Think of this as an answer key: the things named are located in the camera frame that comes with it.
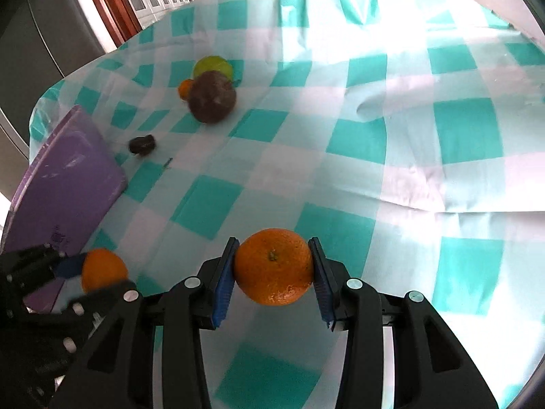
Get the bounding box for purple storage box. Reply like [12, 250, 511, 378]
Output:
[1, 105, 127, 312]

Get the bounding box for small dark fruit piece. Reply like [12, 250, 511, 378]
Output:
[128, 135, 156, 156]

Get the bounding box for grey refrigerator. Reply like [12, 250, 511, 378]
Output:
[1, 0, 115, 199]

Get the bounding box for teal white checkered tablecloth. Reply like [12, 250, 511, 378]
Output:
[30, 0, 544, 407]

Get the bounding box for small orange tangerine behind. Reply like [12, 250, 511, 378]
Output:
[177, 78, 194, 102]

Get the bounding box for dark brown round fruit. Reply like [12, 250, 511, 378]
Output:
[188, 70, 236, 125]

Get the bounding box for yellow-green apple at back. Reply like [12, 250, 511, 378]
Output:
[193, 56, 234, 80]

